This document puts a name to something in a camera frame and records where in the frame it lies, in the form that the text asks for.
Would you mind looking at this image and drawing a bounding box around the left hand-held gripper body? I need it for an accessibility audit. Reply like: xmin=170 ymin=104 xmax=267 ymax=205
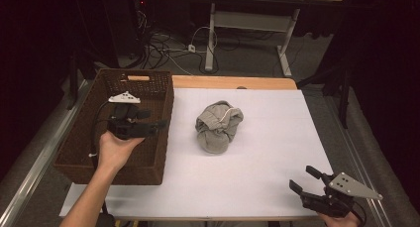
xmin=106 ymin=90 xmax=159 ymax=141

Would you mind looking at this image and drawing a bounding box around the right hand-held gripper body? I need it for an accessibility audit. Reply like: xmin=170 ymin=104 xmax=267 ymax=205
xmin=298 ymin=171 xmax=384 ymax=219

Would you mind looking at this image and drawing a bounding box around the brown woven basket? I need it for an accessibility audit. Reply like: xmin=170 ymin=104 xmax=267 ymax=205
xmin=52 ymin=67 xmax=175 ymax=186

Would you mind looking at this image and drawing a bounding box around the grey cloth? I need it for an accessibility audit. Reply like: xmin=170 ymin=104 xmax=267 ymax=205
xmin=194 ymin=100 xmax=245 ymax=155

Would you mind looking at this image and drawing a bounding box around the person's right hand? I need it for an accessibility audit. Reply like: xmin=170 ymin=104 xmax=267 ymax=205
xmin=318 ymin=211 xmax=363 ymax=227

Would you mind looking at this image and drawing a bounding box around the person's left hand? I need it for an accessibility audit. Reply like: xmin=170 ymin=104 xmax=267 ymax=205
xmin=97 ymin=131 xmax=146 ymax=171

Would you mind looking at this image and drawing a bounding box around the black metal stand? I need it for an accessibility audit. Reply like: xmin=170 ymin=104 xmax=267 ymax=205
xmin=295 ymin=62 xmax=353 ymax=130
xmin=65 ymin=52 xmax=97 ymax=111

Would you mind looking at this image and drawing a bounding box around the dark computer tower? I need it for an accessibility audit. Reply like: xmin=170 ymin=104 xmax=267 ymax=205
xmin=107 ymin=0 xmax=148 ymax=61

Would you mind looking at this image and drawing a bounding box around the white-legged wooden desk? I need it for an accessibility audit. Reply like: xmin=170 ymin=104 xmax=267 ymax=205
xmin=197 ymin=0 xmax=345 ymax=78

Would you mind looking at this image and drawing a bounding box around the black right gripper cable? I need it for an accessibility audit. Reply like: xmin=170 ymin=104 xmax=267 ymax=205
xmin=350 ymin=200 xmax=368 ymax=227

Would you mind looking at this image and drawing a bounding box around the aluminium rail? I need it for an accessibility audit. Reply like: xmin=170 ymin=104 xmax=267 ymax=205
xmin=324 ymin=93 xmax=394 ymax=227
xmin=0 ymin=78 xmax=92 ymax=227

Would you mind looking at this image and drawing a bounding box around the black floor cable tangle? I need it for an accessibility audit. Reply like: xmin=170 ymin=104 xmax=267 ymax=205
xmin=132 ymin=8 xmax=221 ymax=75

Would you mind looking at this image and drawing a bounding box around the white floor cable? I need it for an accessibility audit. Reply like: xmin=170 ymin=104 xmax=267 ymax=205
xmin=161 ymin=25 xmax=220 ymax=76

